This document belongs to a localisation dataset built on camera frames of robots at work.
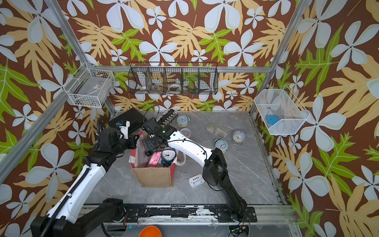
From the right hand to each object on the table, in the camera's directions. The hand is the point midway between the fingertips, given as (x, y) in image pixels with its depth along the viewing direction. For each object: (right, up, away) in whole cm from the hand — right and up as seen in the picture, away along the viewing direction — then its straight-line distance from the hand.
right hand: (150, 141), depth 83 cm
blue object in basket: (+68, +13, -3) cm, 69 cm away
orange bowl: (+4, -40, -16) cm, 43 cm away
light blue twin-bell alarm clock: (+44, -3, +14) cm, 46 cm away
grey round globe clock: (+55, +2, +15) cm, 57 cm away
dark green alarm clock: (+10, -8, +1) cm, 13 cm away
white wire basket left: (-36, +32, +3) cm, 48 cm away
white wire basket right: (+75, +17, +1) cm, 77 cm away
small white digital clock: (+26, -23, +1) cm, 34 cm away
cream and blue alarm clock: (+17, +13, +27) cm, 35 cm away
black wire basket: (+12, +41, +15) cm, 45 cm away
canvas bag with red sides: (+3, -16, -12) cm, 20 cm away
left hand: (-6, +5, -4) cm, 9 cm away
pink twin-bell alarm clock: (+2, -10, -1) cm, 10 cm away
